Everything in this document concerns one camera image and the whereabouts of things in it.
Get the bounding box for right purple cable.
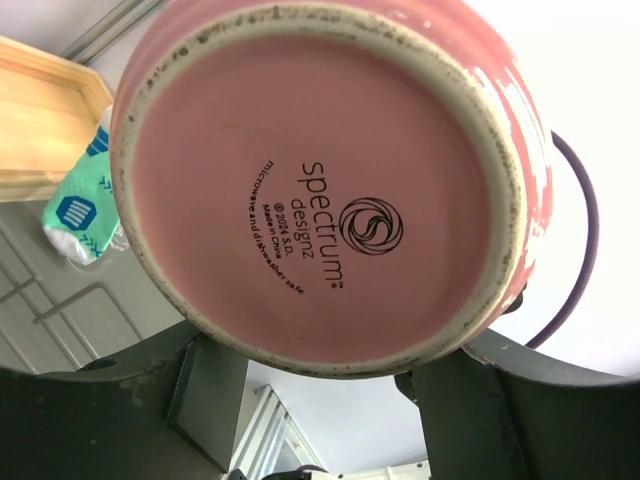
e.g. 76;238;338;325
524;129;600;349

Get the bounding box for pink ceramic mug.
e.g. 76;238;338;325
110;1;553;379

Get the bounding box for teal patterned sock front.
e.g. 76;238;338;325
41;106;120;266

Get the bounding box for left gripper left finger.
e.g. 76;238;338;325
1;322;248;479

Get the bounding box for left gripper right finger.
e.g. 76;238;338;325
394;330;639;480

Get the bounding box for grey wire dish rack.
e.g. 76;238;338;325
0;214;146;374

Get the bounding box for wooden tray frame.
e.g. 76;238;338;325
0;36;113;202

